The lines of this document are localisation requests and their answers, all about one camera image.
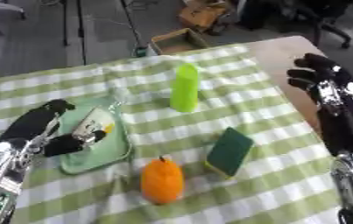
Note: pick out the open tan cardboard box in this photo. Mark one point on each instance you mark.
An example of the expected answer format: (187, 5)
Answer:
(176, 42)

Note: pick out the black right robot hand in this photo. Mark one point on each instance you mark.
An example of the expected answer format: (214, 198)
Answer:
(340, 128)

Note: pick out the brown cardboard box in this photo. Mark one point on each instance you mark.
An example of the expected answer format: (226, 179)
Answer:
(200, 14)

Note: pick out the black office chair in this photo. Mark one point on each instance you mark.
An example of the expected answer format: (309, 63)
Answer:
(307, 14)

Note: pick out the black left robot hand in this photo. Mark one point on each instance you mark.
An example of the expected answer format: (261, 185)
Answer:
(31, 122)

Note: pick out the white printed packet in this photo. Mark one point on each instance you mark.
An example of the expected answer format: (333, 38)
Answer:
(95, 122)

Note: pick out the pale green tray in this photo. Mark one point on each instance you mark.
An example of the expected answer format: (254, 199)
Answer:
(102, 151)

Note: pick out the dark green sponge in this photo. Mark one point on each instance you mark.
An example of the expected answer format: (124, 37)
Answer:
(230, 151)

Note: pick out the orange toy fruit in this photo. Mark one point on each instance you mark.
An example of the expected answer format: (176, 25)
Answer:
(161, 180)

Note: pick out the black tripod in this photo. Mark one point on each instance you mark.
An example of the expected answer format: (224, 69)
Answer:
(80, 29)

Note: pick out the bright green cylinder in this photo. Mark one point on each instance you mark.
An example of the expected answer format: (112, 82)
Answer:
(185, 87)

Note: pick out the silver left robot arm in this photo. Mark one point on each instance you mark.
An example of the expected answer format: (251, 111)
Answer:
(3, 178)

